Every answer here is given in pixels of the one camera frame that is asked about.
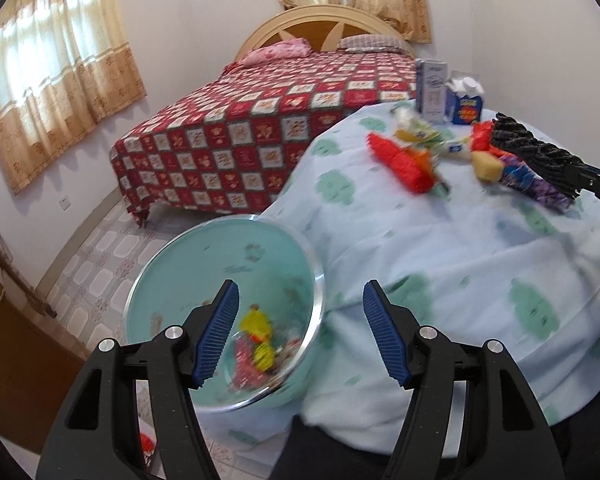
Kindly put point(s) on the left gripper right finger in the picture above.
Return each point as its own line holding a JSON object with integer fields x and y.
{"x": 504, "y": 432}

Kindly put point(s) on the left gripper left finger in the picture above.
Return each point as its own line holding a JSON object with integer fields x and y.
{"x": 96, "y": 434}

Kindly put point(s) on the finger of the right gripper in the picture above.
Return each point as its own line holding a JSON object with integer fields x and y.
{"x": 549, "y": 161}

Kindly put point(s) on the purple snack wrapper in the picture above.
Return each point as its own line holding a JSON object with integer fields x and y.
{"x": 520, "y": 177}

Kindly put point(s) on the yellow sponge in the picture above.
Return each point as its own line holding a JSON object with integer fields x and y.
{"x": 487, "y": 167}

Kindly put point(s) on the red plastic bag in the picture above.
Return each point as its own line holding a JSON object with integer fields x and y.
{"x": 480, "y": 139}

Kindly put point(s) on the red knitted scrubber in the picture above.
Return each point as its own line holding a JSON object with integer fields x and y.
{"x": 411, "y": 166}

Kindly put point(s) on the clear yellow green wrapper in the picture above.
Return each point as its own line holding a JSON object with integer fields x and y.
{"x": 412, "y": 129}

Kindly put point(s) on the trash inside bin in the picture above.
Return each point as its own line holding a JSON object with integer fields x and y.
{"x": 261, "y": 348}

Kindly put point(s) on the teal plastic trash bin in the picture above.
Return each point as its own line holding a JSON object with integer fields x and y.
{"x": 248, "y": 294}

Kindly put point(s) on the red bag on floor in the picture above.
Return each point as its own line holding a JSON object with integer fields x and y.
{"x": 148, "y": 447}

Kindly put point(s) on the brown wooden cabinet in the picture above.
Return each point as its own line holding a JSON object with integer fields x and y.
{"x": 36, "y": 373}

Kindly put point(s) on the blue white milk carton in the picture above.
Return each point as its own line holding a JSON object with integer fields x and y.
{"x": 464, "y": 99}

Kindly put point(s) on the tall grey white carton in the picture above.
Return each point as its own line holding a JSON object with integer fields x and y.
{"x": 431, "y": 76}

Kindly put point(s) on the plaid pillow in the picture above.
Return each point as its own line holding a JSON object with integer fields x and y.
{"x": 374, "y": 43}

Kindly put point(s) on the pink pillow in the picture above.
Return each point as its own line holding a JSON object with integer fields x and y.
{"x": 282, "y": 50}

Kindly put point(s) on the bed with red quilt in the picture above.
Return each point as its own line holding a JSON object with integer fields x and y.
{"x": 231, "y": 145}

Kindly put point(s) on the beige curtain left window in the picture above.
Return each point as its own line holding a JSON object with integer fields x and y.
{"x": 65, "y": 66}

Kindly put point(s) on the wall power socket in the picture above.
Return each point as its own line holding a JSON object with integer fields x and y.
{"x": 65, "y": 203}

